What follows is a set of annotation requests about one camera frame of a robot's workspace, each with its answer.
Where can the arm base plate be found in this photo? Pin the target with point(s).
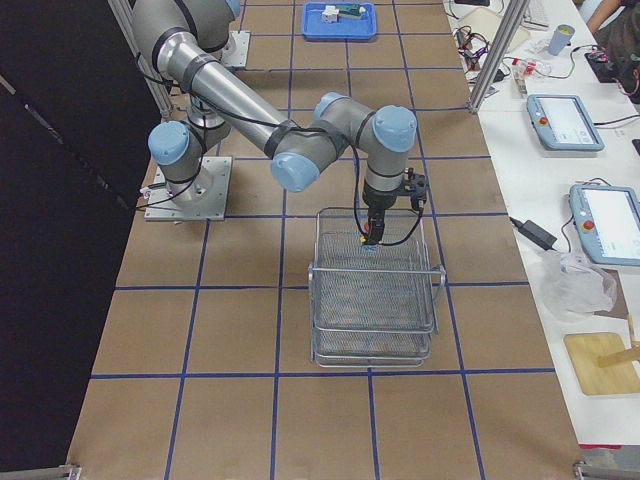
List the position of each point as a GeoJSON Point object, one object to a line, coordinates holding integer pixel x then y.
{"type": "Point", "coordinates": [234, 54]}
{"type": "Point", "coordinates": [205, 199]}

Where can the far blue teach pendant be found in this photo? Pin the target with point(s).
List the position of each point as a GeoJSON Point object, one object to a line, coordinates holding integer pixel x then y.
{"type": "Point", "coordinates": [562, 123]}

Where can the black power adapter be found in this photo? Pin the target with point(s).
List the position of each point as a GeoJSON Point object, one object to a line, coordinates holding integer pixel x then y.
{"type": "Point", "coordinates": [533, 232]}

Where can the wire mesh shelf rack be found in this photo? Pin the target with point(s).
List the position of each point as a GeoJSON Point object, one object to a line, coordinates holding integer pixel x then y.
{"type": "Point", "coordinates": [372, 306]}

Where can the grey cup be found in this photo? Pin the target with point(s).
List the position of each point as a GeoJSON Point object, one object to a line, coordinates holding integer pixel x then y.
{"type": "Point", "coordinates": [561, 37]}

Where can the green white terminal block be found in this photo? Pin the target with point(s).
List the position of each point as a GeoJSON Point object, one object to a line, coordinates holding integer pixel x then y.
{"type": "Point", "coordinates": [351, 10]}

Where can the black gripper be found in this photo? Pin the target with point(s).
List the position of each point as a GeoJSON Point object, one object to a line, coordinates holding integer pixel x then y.
{"type": "Point", "coordinates": [378, 202]}

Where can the wooden board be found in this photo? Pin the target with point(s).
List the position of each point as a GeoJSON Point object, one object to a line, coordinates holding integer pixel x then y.
{"type": "Point", "coordinates": [602, 363]}

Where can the clear plastic bag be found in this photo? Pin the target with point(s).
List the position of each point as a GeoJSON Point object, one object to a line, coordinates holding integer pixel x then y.
{"type": "Point", "coordinates": [573, 284]}

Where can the near blue teach pendant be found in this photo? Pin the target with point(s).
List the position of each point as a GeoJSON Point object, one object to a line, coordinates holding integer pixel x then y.
{"type": "Point", "coordinates": [607, 223]}

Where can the blue teach pendant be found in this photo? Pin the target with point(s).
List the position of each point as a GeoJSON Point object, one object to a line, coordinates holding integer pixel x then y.
{"type": "Point", "coordinates": [562, 123]}
{"type": "Point", "coordinates": [607, 223]}

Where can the white circuit breaker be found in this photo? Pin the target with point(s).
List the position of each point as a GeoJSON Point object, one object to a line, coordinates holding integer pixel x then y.
{"type": "Point", "coordinates": [330, 14]}

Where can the aluminium frame post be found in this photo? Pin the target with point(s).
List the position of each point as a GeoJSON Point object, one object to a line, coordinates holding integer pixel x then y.
{"type": "Point", "coordinates": [502, 39]}

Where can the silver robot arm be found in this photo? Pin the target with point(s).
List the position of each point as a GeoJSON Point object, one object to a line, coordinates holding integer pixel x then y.
{"type": "Point", "coordinates": [180, 39]}
{"type": "Point", "coordinates": [212, 20]}

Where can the blue plastic tray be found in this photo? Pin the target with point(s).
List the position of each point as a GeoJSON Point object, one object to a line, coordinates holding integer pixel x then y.
{"type": "Point", "coordinates": [362, 29]}

